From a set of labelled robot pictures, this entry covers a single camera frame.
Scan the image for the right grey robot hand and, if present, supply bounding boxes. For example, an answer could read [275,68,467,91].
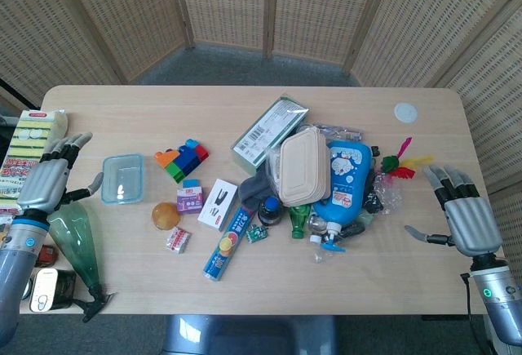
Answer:
[404,164,504,257]

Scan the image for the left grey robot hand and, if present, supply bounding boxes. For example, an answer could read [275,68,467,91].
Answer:
[16,132,104,215]

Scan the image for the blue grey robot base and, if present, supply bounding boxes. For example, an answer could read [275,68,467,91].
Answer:
[161,314,338,355]

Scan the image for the colourful feather shuttlecock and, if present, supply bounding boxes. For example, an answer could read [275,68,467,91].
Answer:
[380,136,436,180]

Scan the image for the colourful building blocks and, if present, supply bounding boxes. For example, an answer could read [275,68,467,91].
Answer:
[153,139,211,181]

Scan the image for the yellow green sponge pack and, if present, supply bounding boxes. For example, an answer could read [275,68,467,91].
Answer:
[0,109,71,215]

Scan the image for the green plastic spray bottle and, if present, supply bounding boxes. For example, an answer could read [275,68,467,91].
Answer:
[47,200,117,323]

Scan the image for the red box with label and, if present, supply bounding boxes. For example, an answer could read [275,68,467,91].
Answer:
[34,245,59,268]

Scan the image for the clear blue plastic container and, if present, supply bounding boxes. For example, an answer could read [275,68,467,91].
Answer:
[100,153,145,206]

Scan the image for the black item under bottle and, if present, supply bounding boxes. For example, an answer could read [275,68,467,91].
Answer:
[361,166,384,215]

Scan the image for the white round table cap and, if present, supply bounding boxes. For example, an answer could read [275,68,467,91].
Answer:
[393,102,419,123]

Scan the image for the blue detergent bottle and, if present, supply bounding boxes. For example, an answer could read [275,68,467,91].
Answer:
[312,140,374,254]

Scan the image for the red white candy packet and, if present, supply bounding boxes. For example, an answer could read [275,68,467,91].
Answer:
[165,226,192,255]

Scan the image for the purple white small box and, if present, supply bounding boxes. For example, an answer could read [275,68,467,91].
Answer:
[175,180,205,215]

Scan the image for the beige lunch box stack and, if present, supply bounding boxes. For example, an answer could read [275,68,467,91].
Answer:
[278,126,332,208]

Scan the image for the white stapler box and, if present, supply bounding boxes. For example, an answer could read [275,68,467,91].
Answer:
[197,178,240,233]

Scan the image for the blue cling film box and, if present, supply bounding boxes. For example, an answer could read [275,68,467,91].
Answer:
[202,203,254,283]

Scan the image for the dark ink bottle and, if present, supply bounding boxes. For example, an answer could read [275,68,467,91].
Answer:
[258,195,283,227]

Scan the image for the grey cloth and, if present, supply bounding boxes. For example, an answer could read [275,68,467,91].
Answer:
[238,170,282,211]

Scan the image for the small green circuit board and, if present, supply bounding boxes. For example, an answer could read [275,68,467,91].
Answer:
[246,224,269,245]

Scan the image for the green white long box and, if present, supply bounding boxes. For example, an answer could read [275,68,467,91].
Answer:
[230,93,312,176]

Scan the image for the folding rattan screen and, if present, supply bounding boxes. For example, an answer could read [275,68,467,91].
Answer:
[0,0,522,258]

